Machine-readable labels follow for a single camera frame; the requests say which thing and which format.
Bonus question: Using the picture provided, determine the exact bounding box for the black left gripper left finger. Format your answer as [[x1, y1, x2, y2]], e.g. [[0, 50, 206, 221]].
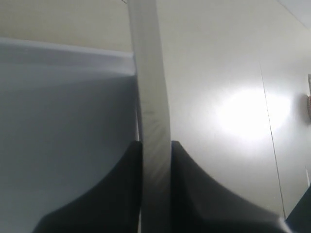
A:
[[34, 141, 143, 233]]

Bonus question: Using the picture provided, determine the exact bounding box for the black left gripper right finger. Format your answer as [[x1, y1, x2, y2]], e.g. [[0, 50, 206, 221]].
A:
[[171, 141, 291, 233]]

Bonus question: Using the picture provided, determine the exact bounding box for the blue moon cover book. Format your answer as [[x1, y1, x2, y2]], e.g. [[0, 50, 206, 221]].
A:
[[127, 0, 171, 233]]

